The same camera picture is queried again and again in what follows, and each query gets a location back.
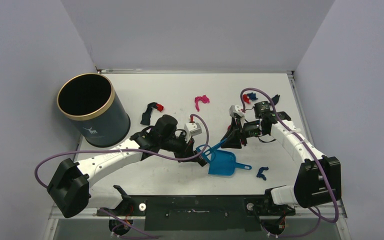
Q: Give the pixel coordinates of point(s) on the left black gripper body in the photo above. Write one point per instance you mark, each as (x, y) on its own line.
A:
(179, 146)

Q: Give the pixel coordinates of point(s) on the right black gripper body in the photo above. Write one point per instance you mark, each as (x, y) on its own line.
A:
(239, 131)

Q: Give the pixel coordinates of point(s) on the blue hand brush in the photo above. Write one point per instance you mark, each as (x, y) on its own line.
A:
(205, 158)

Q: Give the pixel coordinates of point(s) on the blue dustpan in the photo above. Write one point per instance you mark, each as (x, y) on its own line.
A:
(224, 163)

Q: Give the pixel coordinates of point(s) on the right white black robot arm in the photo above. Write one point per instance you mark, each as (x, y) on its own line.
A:
(318, 180)

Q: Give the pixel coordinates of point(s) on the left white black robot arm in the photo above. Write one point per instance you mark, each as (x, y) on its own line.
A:
(72, 187)

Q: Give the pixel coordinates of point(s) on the red paper scrap back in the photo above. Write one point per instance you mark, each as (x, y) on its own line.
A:
(246, 99)

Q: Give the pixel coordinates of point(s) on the red paper scrap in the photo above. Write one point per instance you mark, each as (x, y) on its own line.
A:
(159, 107)
(246, 99)

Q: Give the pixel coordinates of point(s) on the black paper scrap left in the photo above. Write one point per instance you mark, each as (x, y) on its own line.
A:
(146, 116)

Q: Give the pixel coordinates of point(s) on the red paper scrap left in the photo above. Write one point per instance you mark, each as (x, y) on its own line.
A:
(159, 107)

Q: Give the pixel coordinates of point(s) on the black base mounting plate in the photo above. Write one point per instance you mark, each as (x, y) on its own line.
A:
(201, 212)

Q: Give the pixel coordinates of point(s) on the dark blue gold-rimmed bin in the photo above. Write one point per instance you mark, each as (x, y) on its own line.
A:
(91, 104)

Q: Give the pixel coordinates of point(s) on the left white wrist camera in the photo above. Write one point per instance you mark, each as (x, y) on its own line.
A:
(192, 129)

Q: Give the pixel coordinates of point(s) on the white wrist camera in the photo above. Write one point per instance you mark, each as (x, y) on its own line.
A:
(235, 111)
(192, 129)

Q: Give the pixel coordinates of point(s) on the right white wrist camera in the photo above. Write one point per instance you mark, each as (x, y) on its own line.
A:
(235, 111)

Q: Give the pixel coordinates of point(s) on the aluminium frame rail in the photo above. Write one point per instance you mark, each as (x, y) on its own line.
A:
(326, 210)

